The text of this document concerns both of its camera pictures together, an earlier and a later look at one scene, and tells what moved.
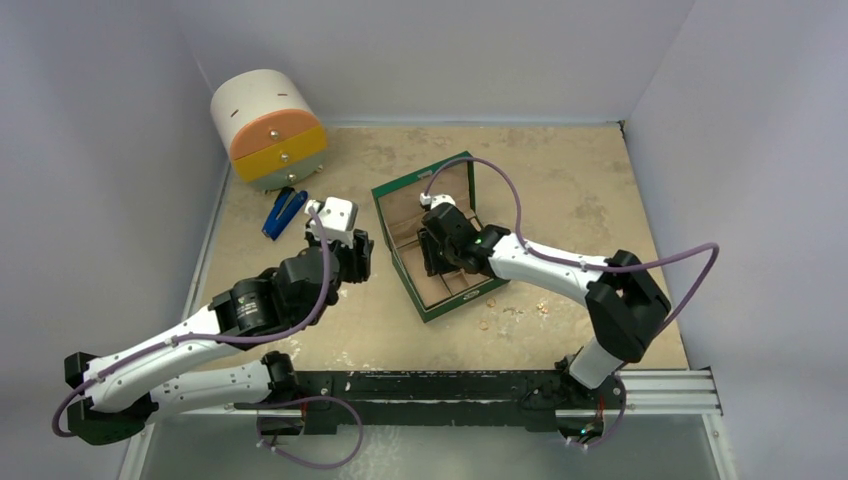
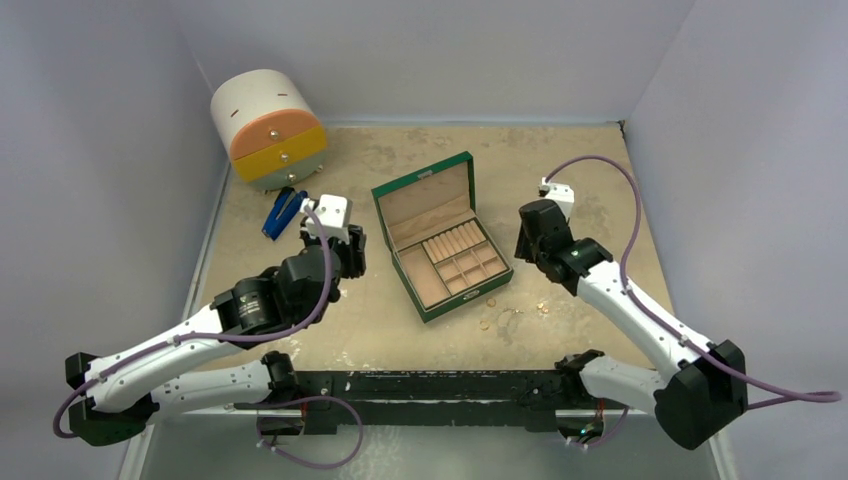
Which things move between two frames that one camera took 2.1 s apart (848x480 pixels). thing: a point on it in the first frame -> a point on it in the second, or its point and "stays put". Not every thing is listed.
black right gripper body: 432,245 -> 536,231
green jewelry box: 397,204 stays put
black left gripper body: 352,257 stays put
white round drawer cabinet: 270,124 stays put
